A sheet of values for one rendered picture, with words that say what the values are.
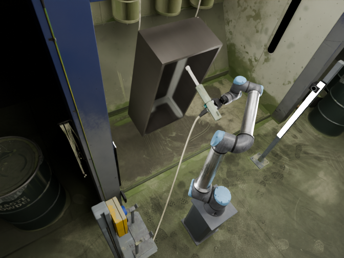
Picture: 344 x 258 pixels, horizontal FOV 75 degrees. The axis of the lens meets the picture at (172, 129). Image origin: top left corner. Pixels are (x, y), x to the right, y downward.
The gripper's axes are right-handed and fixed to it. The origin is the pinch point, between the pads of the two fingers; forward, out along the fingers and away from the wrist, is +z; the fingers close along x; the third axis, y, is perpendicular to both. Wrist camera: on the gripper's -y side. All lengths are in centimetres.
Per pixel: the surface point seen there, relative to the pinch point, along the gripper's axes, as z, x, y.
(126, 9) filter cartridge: -19, 146, 58
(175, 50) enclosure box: 5.7, 47.8, -9.8
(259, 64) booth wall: -201, 36, 93
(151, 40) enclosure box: 18, 63, -7
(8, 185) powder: 146, 25, 68
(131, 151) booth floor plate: 27, 13, 150
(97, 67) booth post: 78, 32, -49
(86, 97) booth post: 85, 27, -35
